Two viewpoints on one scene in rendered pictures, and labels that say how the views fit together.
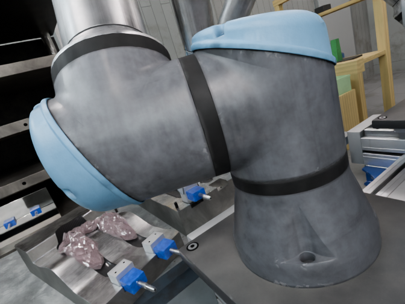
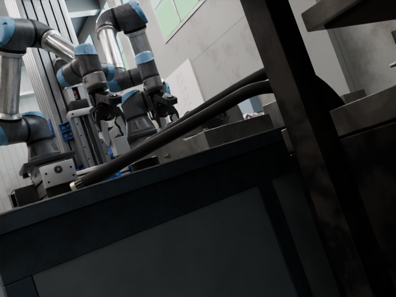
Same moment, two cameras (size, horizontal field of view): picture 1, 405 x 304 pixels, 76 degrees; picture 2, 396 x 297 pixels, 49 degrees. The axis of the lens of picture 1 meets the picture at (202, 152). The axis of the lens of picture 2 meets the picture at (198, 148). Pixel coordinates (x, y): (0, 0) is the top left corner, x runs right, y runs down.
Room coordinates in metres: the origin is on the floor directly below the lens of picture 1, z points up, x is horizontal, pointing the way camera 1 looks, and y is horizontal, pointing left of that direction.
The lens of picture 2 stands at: (2.46, 0.08, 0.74)
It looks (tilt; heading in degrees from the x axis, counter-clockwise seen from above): 4 degrees up; 178
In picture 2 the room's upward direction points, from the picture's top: 19 degrees counter-clockwise
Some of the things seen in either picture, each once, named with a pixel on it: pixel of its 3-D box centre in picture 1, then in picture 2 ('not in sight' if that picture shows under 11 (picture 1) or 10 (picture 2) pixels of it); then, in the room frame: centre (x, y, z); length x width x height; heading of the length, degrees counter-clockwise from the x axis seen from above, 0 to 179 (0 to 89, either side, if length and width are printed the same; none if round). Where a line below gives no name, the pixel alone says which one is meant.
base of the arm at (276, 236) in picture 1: (293, 196); (139, 125); (0.25, -0.08, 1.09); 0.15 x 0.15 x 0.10
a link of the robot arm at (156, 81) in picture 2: not in sight; (152, 84); (0.73, 0.06, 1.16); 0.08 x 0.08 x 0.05
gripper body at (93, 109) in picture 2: not in sight; (102, 104); (0.97, -0.13, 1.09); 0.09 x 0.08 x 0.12; 31
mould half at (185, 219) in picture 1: (175, 183); (195, 139); (0.97, 0.14, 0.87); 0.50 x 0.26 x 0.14; 31
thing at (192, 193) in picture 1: (197, 193); not in sight; (0.71, 0.05, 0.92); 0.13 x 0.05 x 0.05; 31
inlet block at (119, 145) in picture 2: not in sight; (115, 149); (0.96, -0.13, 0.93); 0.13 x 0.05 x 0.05; 31
